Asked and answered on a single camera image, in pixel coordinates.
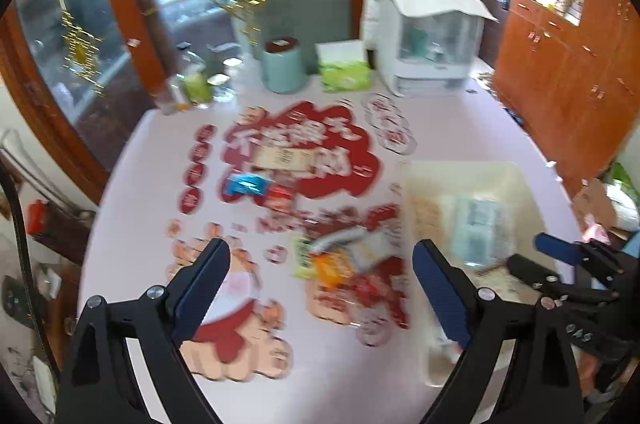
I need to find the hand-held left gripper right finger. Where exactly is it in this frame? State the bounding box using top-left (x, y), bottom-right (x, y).
top-left (412, 239), bottom-right (587, 424)

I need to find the wooden wall cabinet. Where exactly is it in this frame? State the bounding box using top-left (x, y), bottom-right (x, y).
top-left (492, 0), bottom-right (640, 200)

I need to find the small red snack packet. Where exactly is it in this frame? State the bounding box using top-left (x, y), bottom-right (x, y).
top-left (266, 183), bottom-right (297, 211)

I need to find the printed pink tablecloth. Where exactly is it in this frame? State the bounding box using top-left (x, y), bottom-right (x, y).
top-left (75, 72), bottom-right (586, 405)

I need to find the green tissue box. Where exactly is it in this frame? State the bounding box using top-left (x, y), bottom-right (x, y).
top-left (315, 40), bottom-right (374, 93)

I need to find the orange and white snack packet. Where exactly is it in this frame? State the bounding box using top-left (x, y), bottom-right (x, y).
top-left (311, 230), bottom-right (399, 290)

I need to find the tan snack packet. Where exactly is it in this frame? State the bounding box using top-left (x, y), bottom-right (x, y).
top-left (251, 146), bottom-right (322, 176)

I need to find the teal canister with brown lid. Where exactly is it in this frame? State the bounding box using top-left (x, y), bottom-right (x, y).
top-left (262, 36), bottom-right (307, 94)

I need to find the metal tin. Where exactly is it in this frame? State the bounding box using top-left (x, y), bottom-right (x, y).
top-left (167, 76), bottom-right (189, 110)

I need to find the bright blue snack packet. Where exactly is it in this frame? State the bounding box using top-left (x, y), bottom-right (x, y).
top-left (224, 173), bottom-right (274, 198)

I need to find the wooden framed glass door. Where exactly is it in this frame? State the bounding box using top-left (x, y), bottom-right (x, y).
top-left (0, 0), bottom-right (167, 201)

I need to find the large blue-white clear bag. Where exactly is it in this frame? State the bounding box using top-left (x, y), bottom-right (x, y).
top-left (451, 195), bottom-right (507, 266)

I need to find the small gold door ornament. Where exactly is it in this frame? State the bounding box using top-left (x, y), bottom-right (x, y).
top-left (60, 12), bottom-right (106, 93)

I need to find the glass bottle with green label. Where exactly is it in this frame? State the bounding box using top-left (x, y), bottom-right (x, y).
top-left (181, 51), bottom-right (214, 108)

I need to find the white countertop storage cabinet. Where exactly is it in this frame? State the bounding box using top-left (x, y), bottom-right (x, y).
top-left (361, 0), bottom-right (500, 98)

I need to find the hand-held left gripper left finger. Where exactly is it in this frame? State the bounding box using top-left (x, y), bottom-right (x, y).
top-left (55, 238), bottom-right (232, 424)

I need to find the red clear snack packet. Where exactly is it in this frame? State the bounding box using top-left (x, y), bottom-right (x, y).
top-left (345, 271), bottom-right (407, 326)

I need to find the clear glass cup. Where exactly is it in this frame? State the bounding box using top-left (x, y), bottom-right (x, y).
top-left (156, 86), bottom-right (179, 116)

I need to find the small glass jar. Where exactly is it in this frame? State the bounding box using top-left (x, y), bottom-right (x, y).
top-left (212, 73), bottom-right (237, 101)

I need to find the cardboard box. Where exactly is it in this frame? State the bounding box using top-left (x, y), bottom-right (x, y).
top-left (572, 179), bottom-right (640, 241)

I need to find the white plastic bin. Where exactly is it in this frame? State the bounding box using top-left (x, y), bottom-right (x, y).
top-left (404, 161), bottom-right (577, 388)

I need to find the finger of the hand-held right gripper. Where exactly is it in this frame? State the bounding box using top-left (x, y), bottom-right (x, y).
top-left (506, 254), bottom-right (577, 296)
top-left (534, 232), bottom-right (628, 272)

